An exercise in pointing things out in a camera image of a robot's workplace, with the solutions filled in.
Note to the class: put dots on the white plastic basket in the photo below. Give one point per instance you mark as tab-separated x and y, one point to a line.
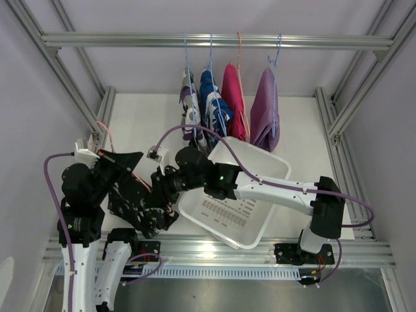
238	223

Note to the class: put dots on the magenta trousers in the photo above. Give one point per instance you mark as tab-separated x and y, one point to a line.
232	94

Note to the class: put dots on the aluminium frame post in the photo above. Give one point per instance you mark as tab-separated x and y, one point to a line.
24	16
369	126

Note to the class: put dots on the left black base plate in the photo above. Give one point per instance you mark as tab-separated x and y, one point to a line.
147	247

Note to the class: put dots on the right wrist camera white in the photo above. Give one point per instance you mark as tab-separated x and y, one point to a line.
161	156

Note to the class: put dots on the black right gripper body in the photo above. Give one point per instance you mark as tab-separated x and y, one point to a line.
169	186

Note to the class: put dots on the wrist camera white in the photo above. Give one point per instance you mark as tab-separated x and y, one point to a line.
83	154
161	156

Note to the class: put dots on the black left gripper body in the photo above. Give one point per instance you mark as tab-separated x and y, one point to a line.
110	168

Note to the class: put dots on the aluminium hanging rail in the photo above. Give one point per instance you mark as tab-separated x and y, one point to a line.
252	41

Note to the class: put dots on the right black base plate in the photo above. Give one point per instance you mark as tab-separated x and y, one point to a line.
291	254

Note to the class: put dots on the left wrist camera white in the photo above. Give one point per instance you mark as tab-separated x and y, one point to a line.
83	154

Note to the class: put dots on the purple camouflage trousers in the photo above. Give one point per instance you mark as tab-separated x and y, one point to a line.
193	136

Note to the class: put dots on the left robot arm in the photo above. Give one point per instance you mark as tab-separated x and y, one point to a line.
85	187

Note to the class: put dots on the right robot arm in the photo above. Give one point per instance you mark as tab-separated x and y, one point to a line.
321	201

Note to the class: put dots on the slotted cable duct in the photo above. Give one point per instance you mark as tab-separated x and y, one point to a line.
225	273

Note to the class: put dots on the left aluminium frame post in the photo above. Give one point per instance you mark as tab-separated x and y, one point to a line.
24	16

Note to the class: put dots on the right aluminium frame post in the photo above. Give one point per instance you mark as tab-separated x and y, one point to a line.
369	126

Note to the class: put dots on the front aluminium rail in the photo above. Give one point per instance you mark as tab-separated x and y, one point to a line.
188	250

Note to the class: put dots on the blue white patterned trousers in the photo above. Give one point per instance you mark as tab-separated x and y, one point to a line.
208	108

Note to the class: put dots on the lilac purple trousers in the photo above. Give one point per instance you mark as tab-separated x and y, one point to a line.
264	114

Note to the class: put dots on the black white patterned trousers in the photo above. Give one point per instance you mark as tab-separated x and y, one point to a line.
126	201

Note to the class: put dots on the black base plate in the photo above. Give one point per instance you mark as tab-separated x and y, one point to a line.
147	247
291	254

